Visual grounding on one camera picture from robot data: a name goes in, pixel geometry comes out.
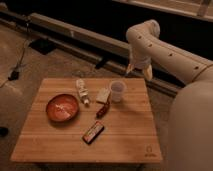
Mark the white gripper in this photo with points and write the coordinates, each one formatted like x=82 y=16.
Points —
x=138 y=59

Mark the white ceramic cup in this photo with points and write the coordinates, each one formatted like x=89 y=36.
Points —
x=117 y=89

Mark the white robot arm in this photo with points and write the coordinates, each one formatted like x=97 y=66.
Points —
x=190 y=127

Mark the orange ceramic bowl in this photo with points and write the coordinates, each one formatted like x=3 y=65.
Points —
x=62 y=107

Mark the white sponge block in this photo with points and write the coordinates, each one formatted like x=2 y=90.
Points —
x=103 y=95

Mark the dark red chili sachet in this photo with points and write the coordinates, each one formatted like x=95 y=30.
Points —
x=103 y=110

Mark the white tube bottle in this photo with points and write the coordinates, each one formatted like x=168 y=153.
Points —
x=82 y=92

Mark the wooden table board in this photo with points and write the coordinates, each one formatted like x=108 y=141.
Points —
x=125 y=134

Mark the black floor plate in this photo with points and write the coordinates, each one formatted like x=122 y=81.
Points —
x=43 y=46

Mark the long grey floor rail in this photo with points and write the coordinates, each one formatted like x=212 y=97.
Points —
x=100 y=46

